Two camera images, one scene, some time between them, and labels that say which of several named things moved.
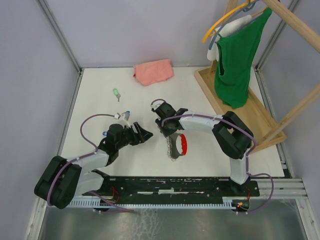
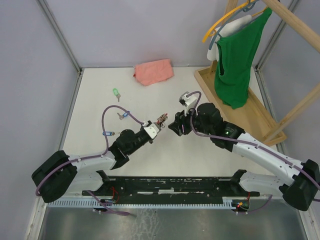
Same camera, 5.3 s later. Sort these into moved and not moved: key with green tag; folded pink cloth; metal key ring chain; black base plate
Moved: metal key ring chain
Not moved: key with green tag; black base plate; folded pink cloth
